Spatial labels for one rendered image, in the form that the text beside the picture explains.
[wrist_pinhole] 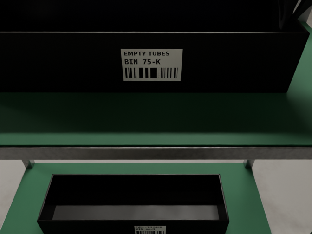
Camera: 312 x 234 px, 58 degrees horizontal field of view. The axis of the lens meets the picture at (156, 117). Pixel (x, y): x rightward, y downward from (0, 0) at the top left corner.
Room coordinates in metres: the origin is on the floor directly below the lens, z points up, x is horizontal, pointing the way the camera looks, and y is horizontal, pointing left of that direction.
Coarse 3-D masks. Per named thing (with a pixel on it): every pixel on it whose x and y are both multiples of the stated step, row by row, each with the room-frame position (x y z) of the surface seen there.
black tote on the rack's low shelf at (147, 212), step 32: (64, 192) 0.57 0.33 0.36; (96, 192) 0.57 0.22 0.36; (128, 192) 0.57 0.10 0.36; (160, 192) 0.57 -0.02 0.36; (192, 192) 0.57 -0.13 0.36; (64, 224) 0.41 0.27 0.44; (96, 224) 0.41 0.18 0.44; (128, 224) 0.41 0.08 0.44; (160, 224) 0.41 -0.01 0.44; (192, 224) 0.41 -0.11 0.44; (224, 224) 0.41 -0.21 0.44
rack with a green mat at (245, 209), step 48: (0, 96) 0.38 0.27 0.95; (48, 96) 0.38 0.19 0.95; (96, 96) 0.38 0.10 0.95; (144, 96) 0.38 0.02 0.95; (192, 96) 0.38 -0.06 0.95; (240, 96) 0.38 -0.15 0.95; (288, 96) 0.38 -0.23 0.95; (0, 144) 0.27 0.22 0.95; (48, 144) 0.27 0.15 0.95; (96, 144) 0.27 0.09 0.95; (144, 144) 0.27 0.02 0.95; (192, 144) 0.27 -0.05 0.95; (240, 144) 0.27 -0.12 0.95; (288, 144) 0.27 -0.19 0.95; (240, 192) 0.58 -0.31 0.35
